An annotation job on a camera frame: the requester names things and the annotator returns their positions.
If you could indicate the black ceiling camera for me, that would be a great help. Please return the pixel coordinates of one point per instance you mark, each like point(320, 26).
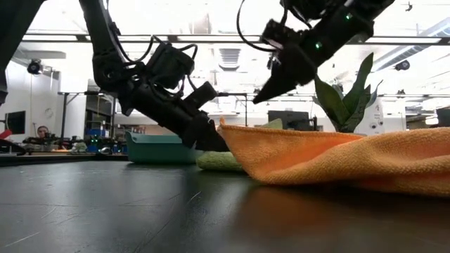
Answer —
point(402, 65)
point(34, 66)

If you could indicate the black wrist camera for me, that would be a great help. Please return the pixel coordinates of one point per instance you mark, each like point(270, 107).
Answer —
point(168, 66)
point(309, 8)

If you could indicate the dark storage shelf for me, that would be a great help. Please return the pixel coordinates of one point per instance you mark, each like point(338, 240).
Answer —
point(98, 116)

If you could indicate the teal plastic bin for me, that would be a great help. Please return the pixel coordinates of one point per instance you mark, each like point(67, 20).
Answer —
point(158, 149)

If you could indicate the black computer monitor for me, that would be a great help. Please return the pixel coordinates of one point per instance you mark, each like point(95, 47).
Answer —
point(14, 122)
point(292, 119)
point(443, 117)

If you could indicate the green microfiber towel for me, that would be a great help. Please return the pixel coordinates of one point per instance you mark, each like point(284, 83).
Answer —
point(218, 161)

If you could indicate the dark orange microfiber towel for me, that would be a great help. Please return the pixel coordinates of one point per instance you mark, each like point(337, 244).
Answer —
point(334, 161)

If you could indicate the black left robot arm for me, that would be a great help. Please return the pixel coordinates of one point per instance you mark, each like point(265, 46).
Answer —
point(102, 35)

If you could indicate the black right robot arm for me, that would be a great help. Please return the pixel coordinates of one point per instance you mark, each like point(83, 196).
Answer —
point(358, 17)

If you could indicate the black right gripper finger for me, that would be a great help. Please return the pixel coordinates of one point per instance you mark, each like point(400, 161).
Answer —
point(272, 89)
point(291, 79)

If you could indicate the white machine housing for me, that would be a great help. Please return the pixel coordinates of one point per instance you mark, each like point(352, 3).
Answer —
point(378, 119)

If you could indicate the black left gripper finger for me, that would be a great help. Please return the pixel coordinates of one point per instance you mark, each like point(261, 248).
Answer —
point(204, 138)
point(217, 135)

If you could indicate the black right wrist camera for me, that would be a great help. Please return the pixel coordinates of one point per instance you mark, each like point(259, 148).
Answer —
point(309, 8)

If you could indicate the green snake plant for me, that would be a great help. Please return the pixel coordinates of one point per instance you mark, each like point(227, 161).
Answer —
point(342, 109)

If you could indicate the red object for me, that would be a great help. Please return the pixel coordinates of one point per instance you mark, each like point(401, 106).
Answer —
point(5, 134)

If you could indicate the silver ventilation duct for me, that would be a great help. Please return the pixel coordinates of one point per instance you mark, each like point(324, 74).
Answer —
point(230, 58)

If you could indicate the black angled stand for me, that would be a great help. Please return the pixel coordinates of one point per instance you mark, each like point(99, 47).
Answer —
point(12, 147)

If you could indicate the person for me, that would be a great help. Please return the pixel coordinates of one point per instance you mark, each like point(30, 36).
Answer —
point(43, 131)

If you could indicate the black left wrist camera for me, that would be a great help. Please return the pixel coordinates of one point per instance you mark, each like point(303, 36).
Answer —
point(168, 66)

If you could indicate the black table frame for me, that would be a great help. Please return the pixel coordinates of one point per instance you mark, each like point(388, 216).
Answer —
point(64, 116)

